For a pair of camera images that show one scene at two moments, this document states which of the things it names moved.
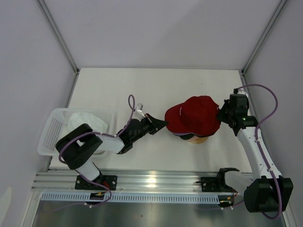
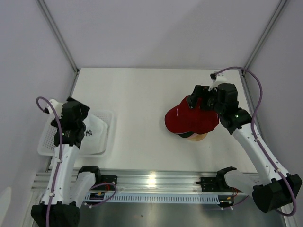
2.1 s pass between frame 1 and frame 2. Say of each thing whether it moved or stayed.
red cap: stayed
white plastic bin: stayed
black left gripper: moved
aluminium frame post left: stayed
